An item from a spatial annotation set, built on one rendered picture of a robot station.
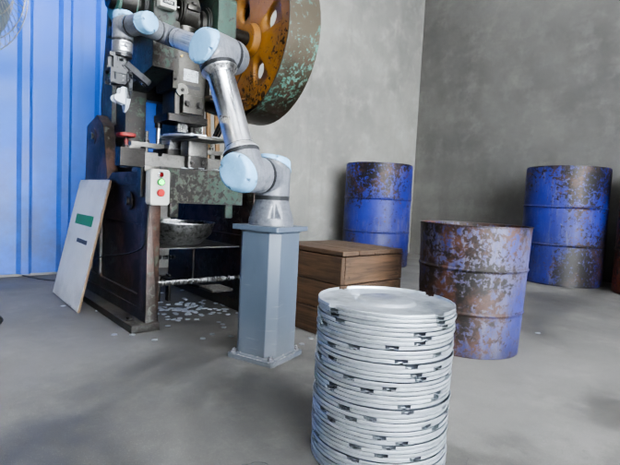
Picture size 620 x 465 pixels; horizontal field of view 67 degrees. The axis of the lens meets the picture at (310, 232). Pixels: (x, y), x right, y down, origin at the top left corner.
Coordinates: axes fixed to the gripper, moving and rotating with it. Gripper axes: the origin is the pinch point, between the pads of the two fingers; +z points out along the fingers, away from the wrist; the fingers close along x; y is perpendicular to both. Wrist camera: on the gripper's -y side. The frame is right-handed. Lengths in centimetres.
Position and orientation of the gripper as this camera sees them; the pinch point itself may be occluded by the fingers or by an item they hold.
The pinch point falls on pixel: (126, 109)
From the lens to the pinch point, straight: 196.8
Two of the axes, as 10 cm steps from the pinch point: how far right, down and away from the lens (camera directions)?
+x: 6.5, 0.9, -7.5
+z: -0.5, 10.0, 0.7
